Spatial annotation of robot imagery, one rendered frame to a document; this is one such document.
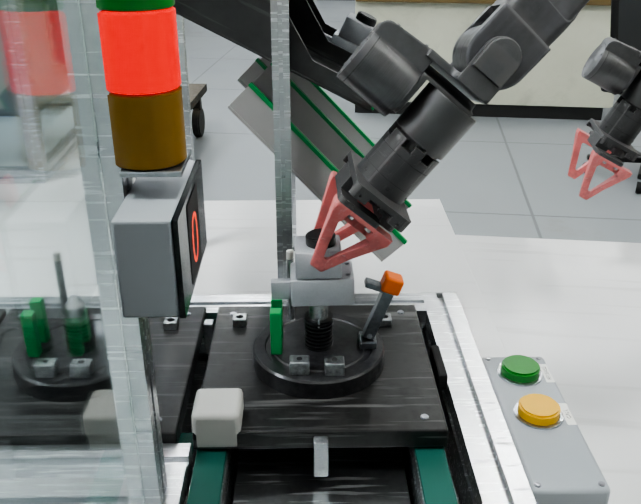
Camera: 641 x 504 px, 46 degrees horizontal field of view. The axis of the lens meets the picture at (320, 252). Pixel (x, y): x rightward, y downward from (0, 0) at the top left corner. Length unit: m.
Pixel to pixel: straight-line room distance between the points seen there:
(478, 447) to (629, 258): 0.73
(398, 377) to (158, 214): 0.39
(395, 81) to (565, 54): 4.80
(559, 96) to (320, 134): 4.51
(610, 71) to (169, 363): 0.78
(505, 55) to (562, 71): 4.80
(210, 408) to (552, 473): 0.31
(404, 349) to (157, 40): 0.48
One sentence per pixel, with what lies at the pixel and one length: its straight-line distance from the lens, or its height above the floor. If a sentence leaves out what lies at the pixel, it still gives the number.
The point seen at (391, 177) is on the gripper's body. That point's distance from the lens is 0.70.
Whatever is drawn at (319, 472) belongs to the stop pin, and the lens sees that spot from 0.74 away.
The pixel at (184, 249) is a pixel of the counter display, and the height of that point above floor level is 1.21.
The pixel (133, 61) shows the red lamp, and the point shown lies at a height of 1.33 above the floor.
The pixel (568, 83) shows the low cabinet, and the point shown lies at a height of 0.25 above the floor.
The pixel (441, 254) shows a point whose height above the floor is 0.86.
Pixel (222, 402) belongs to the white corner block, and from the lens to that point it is 0.73.
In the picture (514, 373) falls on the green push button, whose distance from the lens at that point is 0.83.
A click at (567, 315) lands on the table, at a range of 1.18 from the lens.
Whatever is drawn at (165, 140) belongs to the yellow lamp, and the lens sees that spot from 0.51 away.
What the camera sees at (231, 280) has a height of 0.86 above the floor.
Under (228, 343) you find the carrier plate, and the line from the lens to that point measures 0.86.
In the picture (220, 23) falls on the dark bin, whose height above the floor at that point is 1.29.
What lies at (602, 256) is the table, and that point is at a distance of 1.39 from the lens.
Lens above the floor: 1.42
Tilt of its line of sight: 25 degrees down
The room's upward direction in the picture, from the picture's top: straight up
